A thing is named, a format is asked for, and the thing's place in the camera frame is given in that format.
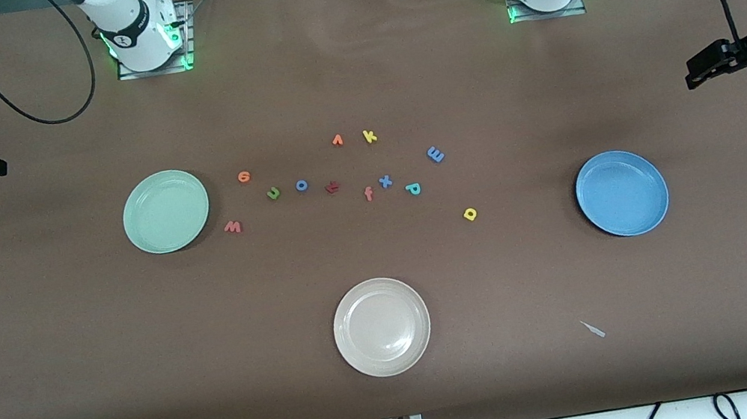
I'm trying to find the blue plate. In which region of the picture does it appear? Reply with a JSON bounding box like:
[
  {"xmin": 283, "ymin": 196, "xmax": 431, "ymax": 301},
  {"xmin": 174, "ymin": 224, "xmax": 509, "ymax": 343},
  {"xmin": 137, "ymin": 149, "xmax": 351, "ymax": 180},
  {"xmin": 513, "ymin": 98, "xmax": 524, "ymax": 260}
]
[{"xmin": 570, "ymin": 143, "xmax": 675, "ymax": 245}]

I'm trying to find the green plate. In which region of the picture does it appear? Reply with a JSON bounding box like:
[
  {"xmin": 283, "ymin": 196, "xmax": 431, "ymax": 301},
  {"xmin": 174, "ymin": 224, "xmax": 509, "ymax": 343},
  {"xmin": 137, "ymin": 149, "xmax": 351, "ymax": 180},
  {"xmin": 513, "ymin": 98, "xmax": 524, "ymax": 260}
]
[{"xmin": 116, "ymin": 164, "xmax": 217, "ymax": 260}]

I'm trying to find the brown table cover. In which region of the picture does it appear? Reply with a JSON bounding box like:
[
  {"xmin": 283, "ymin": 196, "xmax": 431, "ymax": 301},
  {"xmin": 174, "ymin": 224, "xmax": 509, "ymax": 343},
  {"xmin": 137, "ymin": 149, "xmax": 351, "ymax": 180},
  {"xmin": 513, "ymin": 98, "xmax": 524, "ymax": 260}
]
[{"xmin": 0, "ymin": 0, "xmax": 747, "ymax": 419}]

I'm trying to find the beige plate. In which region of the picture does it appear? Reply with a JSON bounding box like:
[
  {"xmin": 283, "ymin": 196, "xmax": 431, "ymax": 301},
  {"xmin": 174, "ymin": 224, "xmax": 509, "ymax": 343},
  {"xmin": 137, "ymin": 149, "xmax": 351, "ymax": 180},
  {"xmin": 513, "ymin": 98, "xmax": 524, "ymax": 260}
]
[{"xmin": 326, "ymin": 270, "xmax": 439, "ymax": 385}]

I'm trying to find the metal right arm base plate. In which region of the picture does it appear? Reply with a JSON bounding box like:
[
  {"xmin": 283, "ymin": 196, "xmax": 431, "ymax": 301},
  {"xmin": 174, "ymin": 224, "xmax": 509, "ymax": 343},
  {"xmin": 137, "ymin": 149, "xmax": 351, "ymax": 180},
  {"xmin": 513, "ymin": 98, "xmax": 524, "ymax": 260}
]
[{"xmin": 108, "ymin": 0, "xmax": 199, "ymax": 83}]

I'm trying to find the thin grey base cable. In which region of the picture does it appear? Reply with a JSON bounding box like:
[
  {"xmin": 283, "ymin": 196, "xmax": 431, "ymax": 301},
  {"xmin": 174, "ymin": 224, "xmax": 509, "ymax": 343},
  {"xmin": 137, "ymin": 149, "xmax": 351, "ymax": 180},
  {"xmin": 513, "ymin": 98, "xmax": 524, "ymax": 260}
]
[{"xmin": 185, "ymin": 0, "xmax": 222, "ymax": 19}]

